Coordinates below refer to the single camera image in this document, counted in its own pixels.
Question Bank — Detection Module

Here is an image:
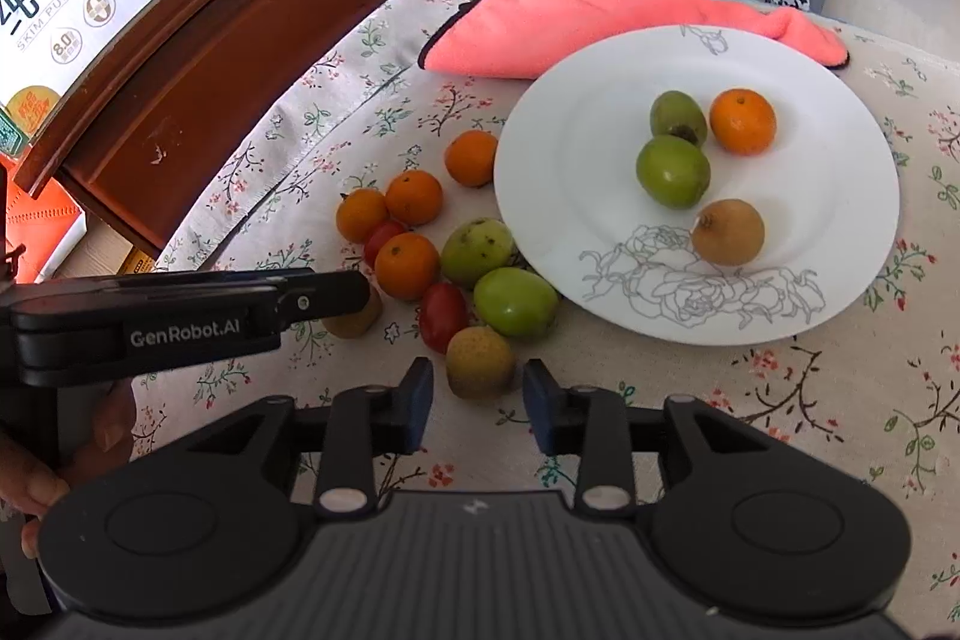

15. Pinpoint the brown longan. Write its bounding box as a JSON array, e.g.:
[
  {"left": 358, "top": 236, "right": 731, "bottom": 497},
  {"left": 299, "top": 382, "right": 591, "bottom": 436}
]
[
  {"left": 446, "top": 326, "right": 516, "bottom": 399},
  {"left": 322, "top": 287, "right": 382, "bottom": 339},
  {"left": 692, "top": 198, "right": 766, "bottom": 266}
]

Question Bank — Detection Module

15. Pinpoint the large orange mandarin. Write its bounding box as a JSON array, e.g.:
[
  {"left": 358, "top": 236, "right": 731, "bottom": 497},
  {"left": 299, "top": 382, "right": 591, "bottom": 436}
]
[{"left": 709, "top": 88, "right": 778, "bottom": 156}]

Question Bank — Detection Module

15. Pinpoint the person's left hand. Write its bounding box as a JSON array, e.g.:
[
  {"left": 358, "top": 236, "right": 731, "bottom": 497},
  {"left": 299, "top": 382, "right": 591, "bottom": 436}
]
[{"left": 0, "top": 378, "right": 137, "bottom": 560}]

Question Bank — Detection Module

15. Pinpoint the red cherry tomato small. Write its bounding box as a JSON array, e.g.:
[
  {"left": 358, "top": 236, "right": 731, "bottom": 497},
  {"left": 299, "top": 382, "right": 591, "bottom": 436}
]
[{"left": 363, "top": 220, "right": 407, "bottom": 268}]

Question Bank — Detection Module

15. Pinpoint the small orange mandarin left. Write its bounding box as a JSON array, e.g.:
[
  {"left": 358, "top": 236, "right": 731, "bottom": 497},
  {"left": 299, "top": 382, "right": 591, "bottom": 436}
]
[{"left": 335, "top": 188, "right": 389, "bottom": 244}]

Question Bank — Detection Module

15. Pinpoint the orange mandarin lower left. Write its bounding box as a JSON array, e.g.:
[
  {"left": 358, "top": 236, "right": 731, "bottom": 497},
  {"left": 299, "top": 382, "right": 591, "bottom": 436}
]
[{"left": 374, "top": 232, "right": 441, "bottom": 302}]

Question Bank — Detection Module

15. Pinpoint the orange box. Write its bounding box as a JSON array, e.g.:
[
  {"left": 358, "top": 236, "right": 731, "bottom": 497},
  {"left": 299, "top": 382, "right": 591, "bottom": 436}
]
[{"left": 2, "top": 156, "right": 86, "bottom": 284}]

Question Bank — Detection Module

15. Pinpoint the orange mandarin middle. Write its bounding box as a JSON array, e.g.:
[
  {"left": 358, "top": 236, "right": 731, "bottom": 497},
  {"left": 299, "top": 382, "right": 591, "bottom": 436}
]
[{"left": 384, "top": 170, "right": 444, "bottom": 227}]

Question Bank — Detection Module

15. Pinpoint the spotted green jujube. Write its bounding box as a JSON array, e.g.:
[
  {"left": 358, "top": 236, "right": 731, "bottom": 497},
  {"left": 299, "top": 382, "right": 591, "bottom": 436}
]
[{"left": 441, "top": 218, "right": 516, "bottom": 289}]

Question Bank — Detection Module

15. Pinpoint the brown wooden headboard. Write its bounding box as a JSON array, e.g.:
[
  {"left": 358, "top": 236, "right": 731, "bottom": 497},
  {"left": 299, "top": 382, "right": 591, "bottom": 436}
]
[{"left": 14, "top": 0, "right": 384, "bottom": 255}]

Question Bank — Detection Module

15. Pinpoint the orange mandarin top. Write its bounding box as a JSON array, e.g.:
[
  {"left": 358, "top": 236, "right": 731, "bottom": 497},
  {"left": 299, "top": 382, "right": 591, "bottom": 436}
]
[{"left": 444, "top": 130, "right": 498, "bottom": 188}]

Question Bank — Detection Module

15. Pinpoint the floral tablecloth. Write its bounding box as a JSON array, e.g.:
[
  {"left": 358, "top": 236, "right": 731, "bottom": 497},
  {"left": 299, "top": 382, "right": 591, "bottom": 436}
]
[{"left": 133, "top": 0, "right": 958, "bottom": 637}]

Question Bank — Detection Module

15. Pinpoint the green jujube bottom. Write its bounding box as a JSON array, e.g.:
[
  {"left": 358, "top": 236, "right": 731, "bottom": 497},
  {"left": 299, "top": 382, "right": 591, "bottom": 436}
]
[{"left": 649, "top": 89, "right": 708, "bottom": 148}]

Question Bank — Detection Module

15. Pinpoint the pink fleece cloth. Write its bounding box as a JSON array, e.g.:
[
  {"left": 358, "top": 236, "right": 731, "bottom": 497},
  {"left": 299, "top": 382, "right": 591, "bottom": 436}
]
[{"left": 418, "top": 0, "right": 850, "bottom": 80}]

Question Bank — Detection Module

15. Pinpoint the white floral plate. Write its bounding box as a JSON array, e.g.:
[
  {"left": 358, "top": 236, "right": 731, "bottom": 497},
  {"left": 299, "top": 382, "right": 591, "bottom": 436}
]
[{"left": 494, "top": 26, "right": 900, "bottom": 346}]

